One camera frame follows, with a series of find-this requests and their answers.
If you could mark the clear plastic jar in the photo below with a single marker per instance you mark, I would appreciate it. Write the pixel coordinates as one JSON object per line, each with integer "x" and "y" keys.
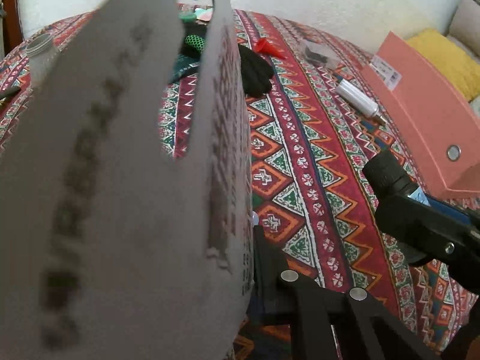
{"x": 39, "y": 60}

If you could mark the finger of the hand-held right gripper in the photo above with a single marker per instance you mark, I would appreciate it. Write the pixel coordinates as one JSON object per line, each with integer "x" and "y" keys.
{"x": 412, "y": 225}
{"x": 450, "y": 212}

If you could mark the red patterned blanket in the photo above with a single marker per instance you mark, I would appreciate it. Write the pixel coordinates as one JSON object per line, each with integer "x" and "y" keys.
{"x": 300, "y": 157}

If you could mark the clear plastic box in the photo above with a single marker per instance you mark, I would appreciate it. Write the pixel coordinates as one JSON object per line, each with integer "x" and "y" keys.
{"x": 318, "y": 53}

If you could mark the yellow pillow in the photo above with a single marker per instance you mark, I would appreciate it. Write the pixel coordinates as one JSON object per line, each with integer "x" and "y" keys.
{"x": 450, "y": 56}

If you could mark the pink cardboard box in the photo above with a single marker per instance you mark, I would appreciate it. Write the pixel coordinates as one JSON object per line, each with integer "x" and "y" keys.
{"x": 420, "y": 112}

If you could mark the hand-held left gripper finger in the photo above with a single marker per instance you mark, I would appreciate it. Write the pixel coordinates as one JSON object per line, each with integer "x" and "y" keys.
{"x": 270, "y": 270}

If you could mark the small red funnel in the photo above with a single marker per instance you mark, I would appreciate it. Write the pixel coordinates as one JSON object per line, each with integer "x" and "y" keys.
{"x": 268, "y": 47}

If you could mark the pink and teal packet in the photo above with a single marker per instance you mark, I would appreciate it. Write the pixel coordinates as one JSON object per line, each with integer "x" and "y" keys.
{"x": 204, "y": 13}

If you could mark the white tube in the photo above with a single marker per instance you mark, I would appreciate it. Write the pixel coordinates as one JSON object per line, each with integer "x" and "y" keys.
{"x": 352, "y": 95}

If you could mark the black glove green mesh cuff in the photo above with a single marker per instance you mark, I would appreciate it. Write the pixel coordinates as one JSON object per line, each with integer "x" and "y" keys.
{"x": 255, "y": 69}

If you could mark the dark wooden door frame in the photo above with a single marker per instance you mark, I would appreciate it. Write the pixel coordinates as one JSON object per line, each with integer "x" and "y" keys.
{"x": 9, "y": 26}

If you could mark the green round lid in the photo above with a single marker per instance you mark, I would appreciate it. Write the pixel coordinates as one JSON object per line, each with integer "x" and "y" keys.
{"x": 186, "y": 16}

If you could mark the black rod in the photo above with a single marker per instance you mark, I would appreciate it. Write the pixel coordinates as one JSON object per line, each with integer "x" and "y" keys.
{"x": 8, "y": 92}

